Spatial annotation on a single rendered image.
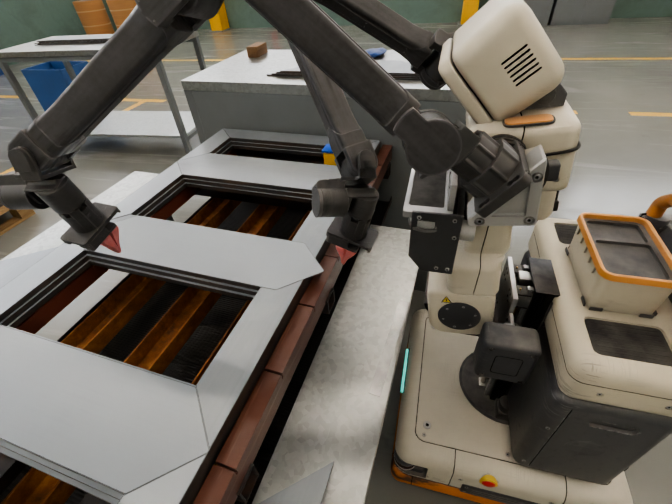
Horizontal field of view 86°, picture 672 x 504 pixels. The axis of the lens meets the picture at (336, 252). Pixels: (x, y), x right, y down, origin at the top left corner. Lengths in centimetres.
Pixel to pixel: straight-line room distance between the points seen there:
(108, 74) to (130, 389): 54
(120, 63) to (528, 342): 94
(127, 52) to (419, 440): 120
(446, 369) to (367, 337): 51
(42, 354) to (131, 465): 36
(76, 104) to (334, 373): 73
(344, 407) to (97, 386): 50
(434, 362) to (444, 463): 33
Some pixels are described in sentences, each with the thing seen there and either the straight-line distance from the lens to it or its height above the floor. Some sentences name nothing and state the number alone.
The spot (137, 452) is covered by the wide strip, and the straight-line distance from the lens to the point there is 74.
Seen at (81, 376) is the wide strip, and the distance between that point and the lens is 89.
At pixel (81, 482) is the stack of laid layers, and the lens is 80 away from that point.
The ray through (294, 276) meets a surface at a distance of 88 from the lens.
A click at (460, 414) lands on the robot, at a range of 135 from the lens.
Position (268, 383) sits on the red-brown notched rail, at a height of 83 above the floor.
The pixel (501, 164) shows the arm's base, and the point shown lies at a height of 122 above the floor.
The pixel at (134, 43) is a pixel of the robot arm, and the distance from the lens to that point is 64.
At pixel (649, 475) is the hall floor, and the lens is 183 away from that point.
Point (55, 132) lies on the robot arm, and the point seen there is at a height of 127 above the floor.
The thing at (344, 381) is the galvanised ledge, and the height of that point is 68.
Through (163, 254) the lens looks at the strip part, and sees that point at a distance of 108.
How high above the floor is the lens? 147
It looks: 41 degrees down
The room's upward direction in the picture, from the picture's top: 5 degrees counter-clockwise
